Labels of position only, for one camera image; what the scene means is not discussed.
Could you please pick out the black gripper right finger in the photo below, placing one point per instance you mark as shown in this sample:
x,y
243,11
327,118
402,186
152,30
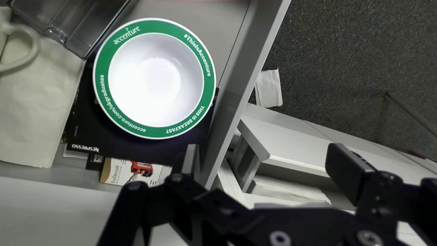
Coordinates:
x,y
346,168

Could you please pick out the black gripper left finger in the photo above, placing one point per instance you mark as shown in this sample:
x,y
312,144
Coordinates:
x,y
182,200

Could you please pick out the white kitchen counter unit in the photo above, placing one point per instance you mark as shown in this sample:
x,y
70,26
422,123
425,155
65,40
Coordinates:
x,y
319,137

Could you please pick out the small white red box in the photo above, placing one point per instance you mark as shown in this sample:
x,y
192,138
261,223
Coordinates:
x,y
118,172

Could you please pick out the white paper scrap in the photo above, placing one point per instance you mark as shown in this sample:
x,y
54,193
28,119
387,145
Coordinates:
x,y
268,89

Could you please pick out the green rimmed white plate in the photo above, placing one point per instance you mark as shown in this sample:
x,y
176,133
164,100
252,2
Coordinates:
x,y
155,80

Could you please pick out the white paper pouch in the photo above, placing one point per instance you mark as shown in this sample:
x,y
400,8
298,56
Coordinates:
x,y
32,118

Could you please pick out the clear plastic container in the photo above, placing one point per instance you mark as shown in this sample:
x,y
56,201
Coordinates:
x,y
77,22

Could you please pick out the plain white mug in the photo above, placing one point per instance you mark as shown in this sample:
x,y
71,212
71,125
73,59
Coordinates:
x,y
28,39

